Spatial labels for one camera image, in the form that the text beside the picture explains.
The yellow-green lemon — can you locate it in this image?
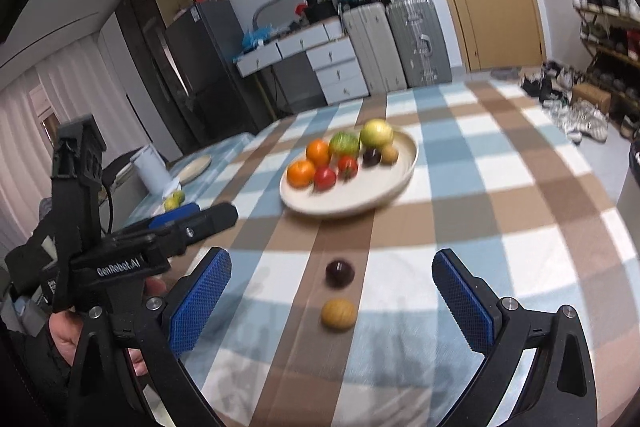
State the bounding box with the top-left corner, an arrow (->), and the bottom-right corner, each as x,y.
163,196 -> 181,211
171,191 -> 186,204

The large cream plate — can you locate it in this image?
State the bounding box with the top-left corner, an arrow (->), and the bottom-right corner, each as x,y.
278,124 -> 420,220

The yellow-green lemon front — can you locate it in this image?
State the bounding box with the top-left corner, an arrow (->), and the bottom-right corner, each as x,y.
163,196 -> 181,211

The white kettle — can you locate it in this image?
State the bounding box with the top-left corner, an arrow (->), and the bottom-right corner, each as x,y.
130,144 -> 174,196

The dark plum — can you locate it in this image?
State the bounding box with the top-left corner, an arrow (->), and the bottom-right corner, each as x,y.
326,259 -> 355,288
362,148 -> 382,168

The beige suitcase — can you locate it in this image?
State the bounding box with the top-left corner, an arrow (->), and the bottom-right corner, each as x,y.
342,2 -> 407,96

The orange mandarin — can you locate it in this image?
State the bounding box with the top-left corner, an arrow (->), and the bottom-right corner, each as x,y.
306,139 -> 331,168
286,159 -> 316,190

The yellow-green guava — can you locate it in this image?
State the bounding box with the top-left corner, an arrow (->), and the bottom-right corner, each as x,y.
360,119 -> 394,148

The dark grey refrigerator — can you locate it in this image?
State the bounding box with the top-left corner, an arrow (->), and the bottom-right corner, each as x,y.
166,0 -> 273,142

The small cream plate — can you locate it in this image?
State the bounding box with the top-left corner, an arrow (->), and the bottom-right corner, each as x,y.
178,155 -> 212,185

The small checkered side tablecloth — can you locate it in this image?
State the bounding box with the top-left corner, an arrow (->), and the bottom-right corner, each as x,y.
114,133 -> 255,230

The red tomato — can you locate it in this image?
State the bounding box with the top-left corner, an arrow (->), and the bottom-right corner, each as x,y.
337,155 -> 359,180
314,166 -> 337,192

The silver suitcase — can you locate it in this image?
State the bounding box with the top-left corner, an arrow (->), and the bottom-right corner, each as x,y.
386,0 -> 452,88

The wooden shoe rack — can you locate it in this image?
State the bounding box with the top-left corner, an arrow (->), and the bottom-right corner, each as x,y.
572,0 -> 639,136

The person's left hand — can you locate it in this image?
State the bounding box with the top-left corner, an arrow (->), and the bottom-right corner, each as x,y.
48,278 -> 170,377

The brown kiwi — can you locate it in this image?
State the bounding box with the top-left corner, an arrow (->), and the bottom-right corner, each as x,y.
380,144 -> 399,166
320,298 -> 358,331

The cardboard box on floor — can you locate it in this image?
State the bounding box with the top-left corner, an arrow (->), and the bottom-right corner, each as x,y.
572,82 -> 612,116

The yellow-green lemon back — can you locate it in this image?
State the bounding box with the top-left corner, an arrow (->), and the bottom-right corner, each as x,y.
171,191 -> 186,204

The black tall cabinet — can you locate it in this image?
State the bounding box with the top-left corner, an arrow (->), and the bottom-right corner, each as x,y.
115,0 -> 209,154

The green bumpy citrus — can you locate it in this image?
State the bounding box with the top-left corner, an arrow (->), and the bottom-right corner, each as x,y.
329,131 -> 360,158

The white drawer desk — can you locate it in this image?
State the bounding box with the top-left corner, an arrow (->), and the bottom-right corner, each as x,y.
235,17 -> 369,105

